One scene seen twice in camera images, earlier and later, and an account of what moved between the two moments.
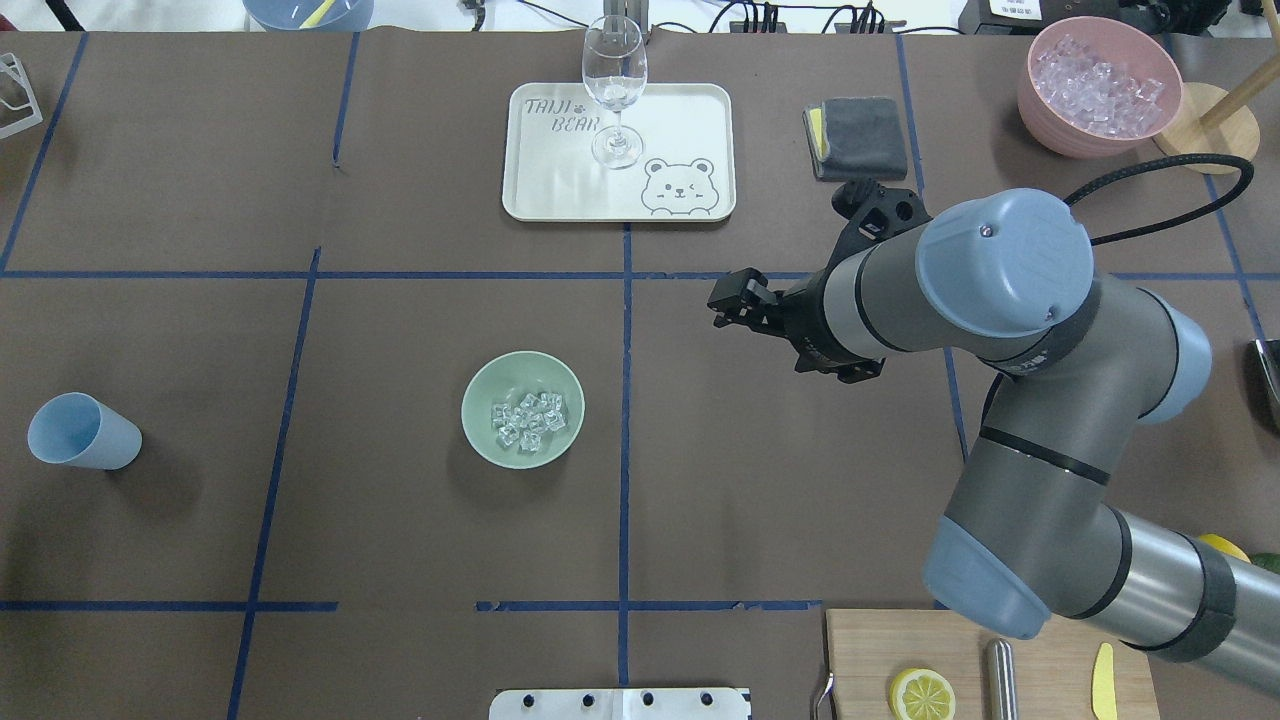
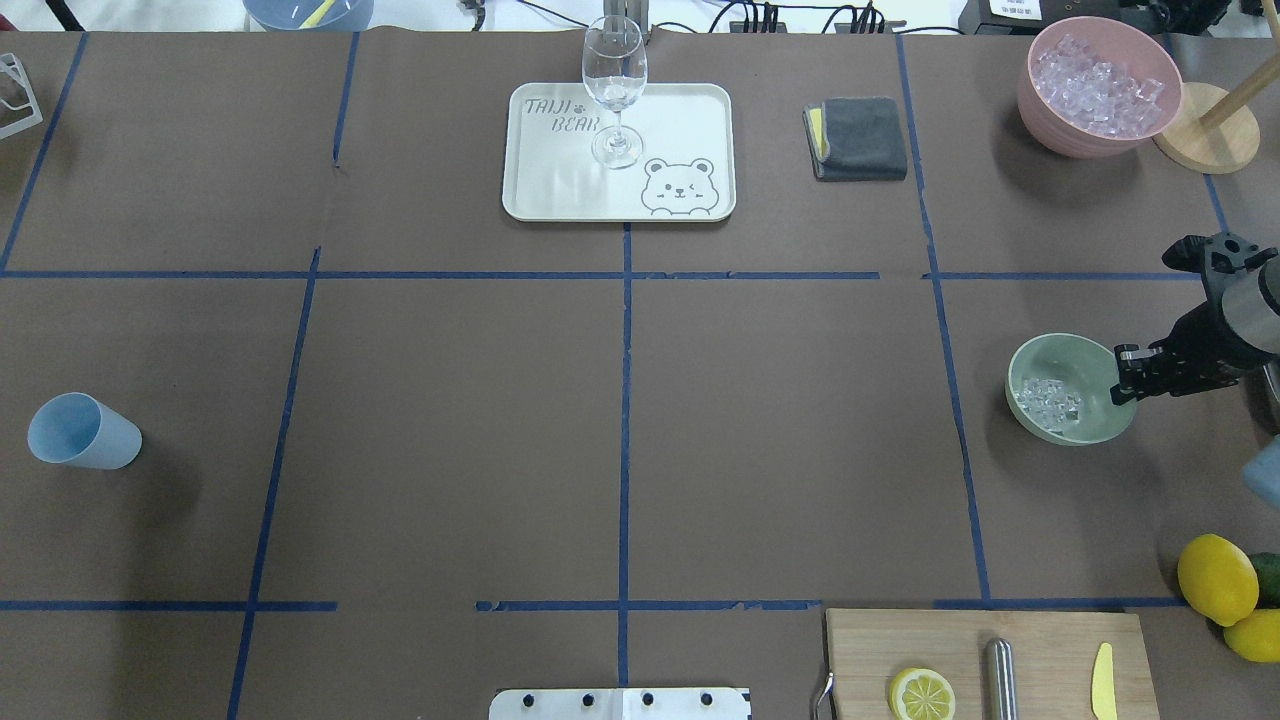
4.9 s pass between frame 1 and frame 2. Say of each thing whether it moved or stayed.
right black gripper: moved
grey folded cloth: stayed
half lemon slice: stayed
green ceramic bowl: moved
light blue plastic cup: stayed
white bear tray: stayed
